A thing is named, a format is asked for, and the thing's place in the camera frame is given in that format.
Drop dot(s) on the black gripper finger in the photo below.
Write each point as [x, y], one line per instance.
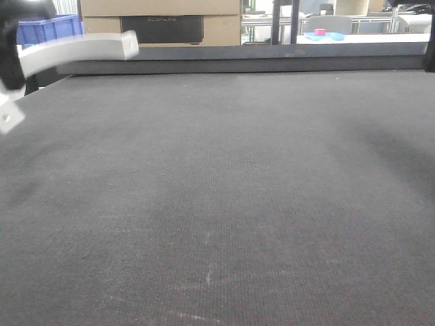
[428, 61]
[12, 12]

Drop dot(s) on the white curved PVC clamp half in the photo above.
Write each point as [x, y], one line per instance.
[96, 46]

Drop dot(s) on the blue plastic crate background left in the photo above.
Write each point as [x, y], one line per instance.
[32, 31]

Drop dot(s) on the grey chair back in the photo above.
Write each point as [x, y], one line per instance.
[332, 24]

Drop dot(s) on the pink cube on tray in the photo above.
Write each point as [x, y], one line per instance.
[320, 32]

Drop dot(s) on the blue tray background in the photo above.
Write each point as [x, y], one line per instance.
[327, 35]

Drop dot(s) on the cardboard box with black device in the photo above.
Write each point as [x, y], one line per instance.
[167, 23]

